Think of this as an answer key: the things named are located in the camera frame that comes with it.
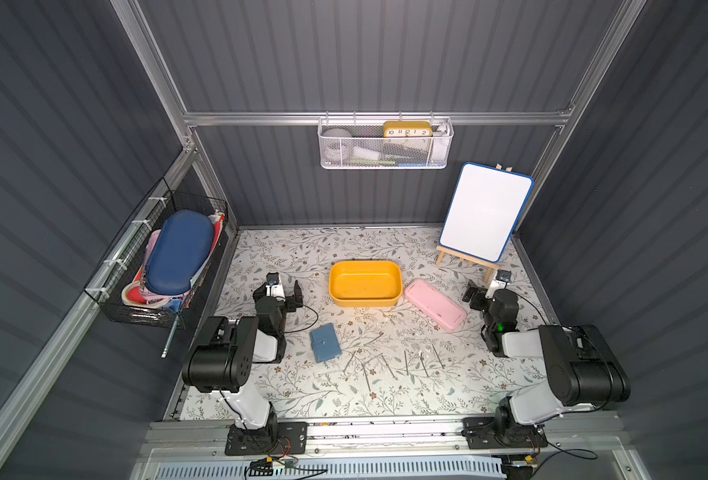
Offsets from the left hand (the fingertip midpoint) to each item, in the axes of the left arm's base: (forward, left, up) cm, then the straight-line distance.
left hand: (283, 282), depth 92 cm
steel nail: (-23, -25, -10) cm, 35 cm away
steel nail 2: (-23, -32, -10) cm, 41 cm away
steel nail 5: (-22, -48, -10) cm, 54 cm away
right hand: (-1, -66, 0) cm, 66 cm away
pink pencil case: (-3, -49, -9) cm, 50 cm away
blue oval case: (-8, +18, +25) cm, 31 cm away
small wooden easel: (+7, -68, -2) cm, 69 cm away
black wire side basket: (-16, +28, +24) cm, 40 cm away
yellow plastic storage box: (+6, -26, -9) cm, 28 cm away
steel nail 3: (-21, -38, -10) cm, 44 cm away
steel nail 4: (-21, -42, -10) cm, 48 cm away
